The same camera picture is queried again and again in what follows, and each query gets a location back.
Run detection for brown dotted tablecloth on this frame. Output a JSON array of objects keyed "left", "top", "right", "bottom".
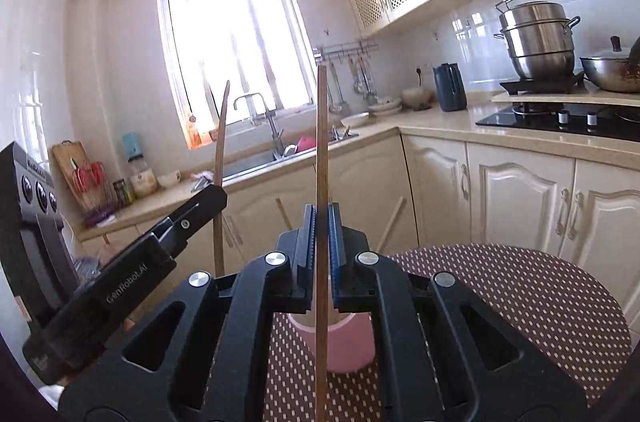
[{"left": 262, "top": 243, "right": 632, "bottom": 422}]

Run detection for stacked white plates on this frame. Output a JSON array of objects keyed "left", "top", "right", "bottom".
[{"left": 369, "top": 97, "right": 403, "bottom": 117}]

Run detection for cream kitchen base cabinets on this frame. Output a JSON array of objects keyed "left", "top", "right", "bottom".
[{"left": 80, "top": 127, "right": 640, "bottom": 303}]

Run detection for brown bowl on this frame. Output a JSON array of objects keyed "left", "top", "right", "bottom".
[{"left": 401, "top": 86, "right": 434, "bottom": 110}]

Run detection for metal faucet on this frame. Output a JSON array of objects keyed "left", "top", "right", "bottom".
[{"left": 233, "top": 92, "right": 286, "bottom": 160}]

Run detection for jar with blue lid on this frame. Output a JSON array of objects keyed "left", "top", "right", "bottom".
[{"left": 122, "top": 132, "right": 158, "bottom": 198}]

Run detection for black oven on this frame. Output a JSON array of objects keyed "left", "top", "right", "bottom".
[{"left": 0, "top": 141, "right": 81, "bottom": 333}]

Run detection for wooden chopstick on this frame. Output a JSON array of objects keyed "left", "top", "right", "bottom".
[
  {"left": 213, "top": 81, "right": 231, "bottom": 278},
  {"left": 275, "top": 197, "right": 293, "bottom": 232},
  {"left": 376, "top": 196, "right": 406, "bottom": 253},
  {"left": 314, "top": 65, "right": 332, "bottom": 422}
]

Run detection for pink cup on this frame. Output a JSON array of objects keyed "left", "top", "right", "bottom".
[{"left": 287, "top": 312, "right": 376, "bottom": 373}]

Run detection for wooden cutting board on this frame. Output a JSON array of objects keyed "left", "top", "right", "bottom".
[{"left": 51, "top": 141, "right": 93, "bottom": 203}]

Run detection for beige board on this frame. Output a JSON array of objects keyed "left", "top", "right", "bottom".
[{"left": 491, "top": 82, "right": 640, "bottom": 108}]

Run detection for black glass gas stove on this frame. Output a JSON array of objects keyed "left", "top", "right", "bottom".
[{"left": 475, "top": 102, "right": 640, "bottom": 143}]

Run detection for wire rack with red parts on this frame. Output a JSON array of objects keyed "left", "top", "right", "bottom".
[{"left": 72, "top": 159, "right": 118, "bottom": 223}]

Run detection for metal utensil rail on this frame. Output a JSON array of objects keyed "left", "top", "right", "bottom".
[{"left": 312, "top": 40, "right": 379, "bottom": 63}]

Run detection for dark blue kettle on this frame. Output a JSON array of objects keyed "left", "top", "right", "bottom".
[{"left": 432, "top": 62, "right": 468, "bottom": 112}]

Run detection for stainless steamer pot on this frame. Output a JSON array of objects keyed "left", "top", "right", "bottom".
[{"left": 494, "top": 0, "right": 582, "bottom": 80}]

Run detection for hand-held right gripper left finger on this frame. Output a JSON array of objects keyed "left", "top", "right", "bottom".
[{"left": 59, "top": 202, "right": 321, "bottom": 422}]

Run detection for kitchen window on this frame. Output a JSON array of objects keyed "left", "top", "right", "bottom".
[{"left": 157, "top": 0, "right": 321, "bottom": 148}]

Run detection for hanging metal ladle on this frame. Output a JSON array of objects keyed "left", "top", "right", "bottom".
[
  {"left": 352, "top": 56, "right": 379, "bottom": 106},
  {"left": 327, "top": 61, "right": 349, "bottom": 113}
]

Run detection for dark small jar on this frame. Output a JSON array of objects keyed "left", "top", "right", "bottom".
[{"left": 112, "top": 179, "right": 132, "bottom": 208}]

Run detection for steel sink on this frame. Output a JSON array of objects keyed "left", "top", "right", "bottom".
[{"left": 222, "top": 129, "right": 360, "bottom": 183}]

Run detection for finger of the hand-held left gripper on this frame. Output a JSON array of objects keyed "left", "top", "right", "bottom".
[{"left": 150, "top": 185, "right": 229, "bottom": 255}]

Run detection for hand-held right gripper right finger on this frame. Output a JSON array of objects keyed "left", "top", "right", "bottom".
[{"left": 327, "top": 201, "right": 588, "bottom": 422}]

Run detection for metal wok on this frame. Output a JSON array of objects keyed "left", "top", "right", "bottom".
[{"left": 580, "top": 36, "right": 640, "bottom": 94}]

